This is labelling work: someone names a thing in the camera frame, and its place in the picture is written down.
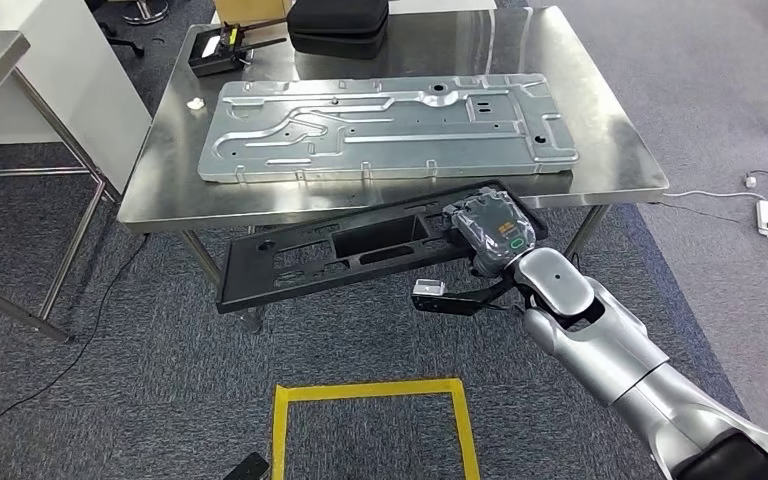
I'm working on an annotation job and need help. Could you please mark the black plastic panel part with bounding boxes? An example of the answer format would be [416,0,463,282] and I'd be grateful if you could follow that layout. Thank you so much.
[216,178,550,315]

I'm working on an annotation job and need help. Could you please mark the stainless steel workbench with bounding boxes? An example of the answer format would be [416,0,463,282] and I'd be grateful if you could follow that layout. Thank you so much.
[116,5,670,336]

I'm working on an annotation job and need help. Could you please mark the stamped sheet metal plate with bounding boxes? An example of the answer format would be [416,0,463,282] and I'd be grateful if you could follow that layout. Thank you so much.
[197,72,581,185]

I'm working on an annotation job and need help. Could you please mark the black zip case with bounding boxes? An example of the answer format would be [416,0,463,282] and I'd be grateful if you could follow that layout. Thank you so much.
[286,0,391,61]

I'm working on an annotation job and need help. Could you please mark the white table top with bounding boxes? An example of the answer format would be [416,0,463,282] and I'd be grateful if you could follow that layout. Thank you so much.
[387,0,498,16]

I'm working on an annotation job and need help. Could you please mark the black device with antennas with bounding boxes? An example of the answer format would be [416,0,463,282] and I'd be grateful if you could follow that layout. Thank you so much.
[188,18,289,77]

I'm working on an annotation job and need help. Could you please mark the black robot foot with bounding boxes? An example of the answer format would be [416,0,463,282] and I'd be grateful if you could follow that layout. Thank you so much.
[223,452,271,480]

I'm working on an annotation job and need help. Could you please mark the brown cardboard box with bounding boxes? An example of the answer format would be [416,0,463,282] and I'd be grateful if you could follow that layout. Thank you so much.
[213,0,293,28]

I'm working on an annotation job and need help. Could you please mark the black star chair base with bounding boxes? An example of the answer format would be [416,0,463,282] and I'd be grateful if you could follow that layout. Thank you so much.
[95,23,147,58]

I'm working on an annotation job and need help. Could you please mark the chrome round chair base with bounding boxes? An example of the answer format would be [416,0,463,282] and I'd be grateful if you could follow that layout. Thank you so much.
[122,0,170,26]

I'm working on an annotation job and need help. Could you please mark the white cabinet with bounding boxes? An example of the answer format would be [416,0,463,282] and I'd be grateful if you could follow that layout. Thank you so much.
[0,0,153,195]

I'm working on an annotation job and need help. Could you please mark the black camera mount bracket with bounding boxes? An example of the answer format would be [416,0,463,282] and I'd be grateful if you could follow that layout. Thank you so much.
[411,281,531,317]

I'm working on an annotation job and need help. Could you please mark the black floor cable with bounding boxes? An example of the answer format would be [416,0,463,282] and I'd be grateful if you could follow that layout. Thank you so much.
[0,235,150,442]

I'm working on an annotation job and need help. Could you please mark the thin black cable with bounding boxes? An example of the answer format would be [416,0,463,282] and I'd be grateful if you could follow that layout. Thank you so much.
[648,201,746,225]

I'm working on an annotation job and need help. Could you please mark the white power cable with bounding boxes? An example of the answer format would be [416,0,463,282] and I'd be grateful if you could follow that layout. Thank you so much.
[662,190,766,202]

